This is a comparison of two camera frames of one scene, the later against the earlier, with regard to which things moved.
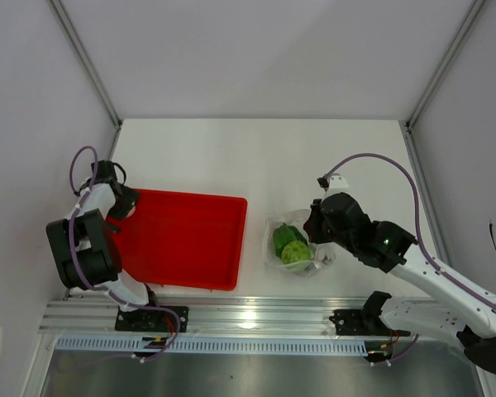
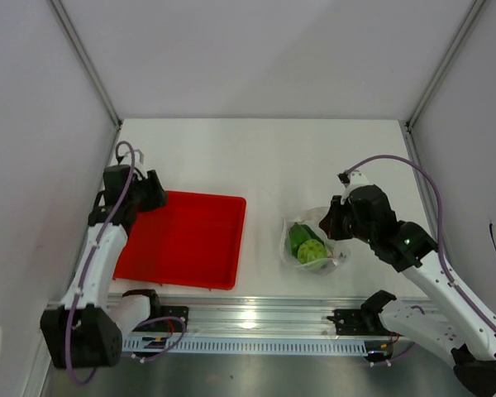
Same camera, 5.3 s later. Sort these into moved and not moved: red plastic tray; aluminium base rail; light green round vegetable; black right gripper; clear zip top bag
Moved: clear zip top bag; light green round vegetable; black right gripper
Not moved: aluminium base rail; red plastic tray
